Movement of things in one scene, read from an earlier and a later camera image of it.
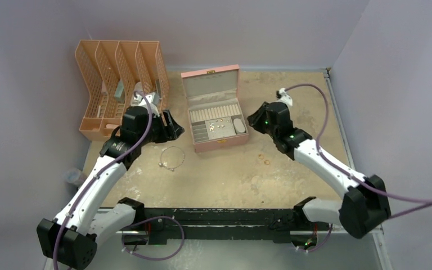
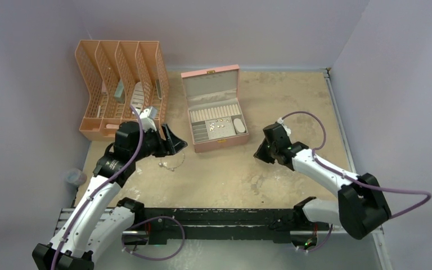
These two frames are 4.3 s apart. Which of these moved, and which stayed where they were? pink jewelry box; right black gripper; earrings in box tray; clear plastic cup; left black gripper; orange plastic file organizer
Moved: right black gripper; left black gripper
Stayed: pink jewelry box; orange plastic file organizer; clear plastic cup; earrings in box tray
